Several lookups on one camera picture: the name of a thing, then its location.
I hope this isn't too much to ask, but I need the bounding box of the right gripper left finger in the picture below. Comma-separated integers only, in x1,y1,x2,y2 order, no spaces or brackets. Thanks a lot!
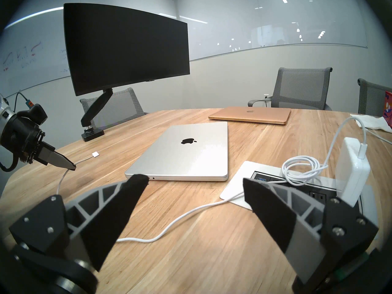
9,175,149,272

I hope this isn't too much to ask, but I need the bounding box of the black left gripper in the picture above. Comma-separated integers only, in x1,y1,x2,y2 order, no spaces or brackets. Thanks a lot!
0,116,77,171

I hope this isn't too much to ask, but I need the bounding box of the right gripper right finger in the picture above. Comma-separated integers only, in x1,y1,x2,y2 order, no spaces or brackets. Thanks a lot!
243,178,379,294

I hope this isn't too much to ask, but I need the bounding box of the white MacBook charging cable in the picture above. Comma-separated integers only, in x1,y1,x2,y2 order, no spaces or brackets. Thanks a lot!
57,116,372,243

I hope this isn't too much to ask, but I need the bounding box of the silver MacBook laptop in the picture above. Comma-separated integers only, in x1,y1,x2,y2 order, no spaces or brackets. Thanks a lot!
124,121,229,182

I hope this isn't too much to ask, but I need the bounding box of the gold MacBook laptop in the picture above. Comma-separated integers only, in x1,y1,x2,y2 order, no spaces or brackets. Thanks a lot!
209,106,292,125

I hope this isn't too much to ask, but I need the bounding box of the grey table power outlet plate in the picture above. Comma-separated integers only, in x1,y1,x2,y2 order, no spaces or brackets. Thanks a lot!
220,161,377,223

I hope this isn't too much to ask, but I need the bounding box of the white power adapter brick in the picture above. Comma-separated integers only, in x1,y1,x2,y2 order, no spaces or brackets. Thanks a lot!
335,137,371,206

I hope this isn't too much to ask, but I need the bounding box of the grey mesh office chair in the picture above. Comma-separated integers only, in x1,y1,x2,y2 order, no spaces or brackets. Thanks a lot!
80,88,146,130
357,78,392,117
248,67,333,111

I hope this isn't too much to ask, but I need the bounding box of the black curved monitor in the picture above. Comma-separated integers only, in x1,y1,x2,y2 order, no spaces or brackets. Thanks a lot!
63,3,190,97

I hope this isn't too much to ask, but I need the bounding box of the white paper napkin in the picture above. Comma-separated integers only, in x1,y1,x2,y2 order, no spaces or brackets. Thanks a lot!
350,113,392,132

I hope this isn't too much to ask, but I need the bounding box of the red floral tissue box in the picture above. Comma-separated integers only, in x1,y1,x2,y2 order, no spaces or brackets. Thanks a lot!
383,91,392,127

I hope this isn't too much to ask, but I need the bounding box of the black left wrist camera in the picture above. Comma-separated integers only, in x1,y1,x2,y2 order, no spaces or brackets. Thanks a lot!
23,104,48,125

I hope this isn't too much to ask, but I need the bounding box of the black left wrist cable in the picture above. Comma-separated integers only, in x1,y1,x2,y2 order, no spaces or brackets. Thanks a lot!
0,92,33,173

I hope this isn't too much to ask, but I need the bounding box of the long thin white cable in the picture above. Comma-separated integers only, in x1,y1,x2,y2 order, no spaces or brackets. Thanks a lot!
363,126,392,145

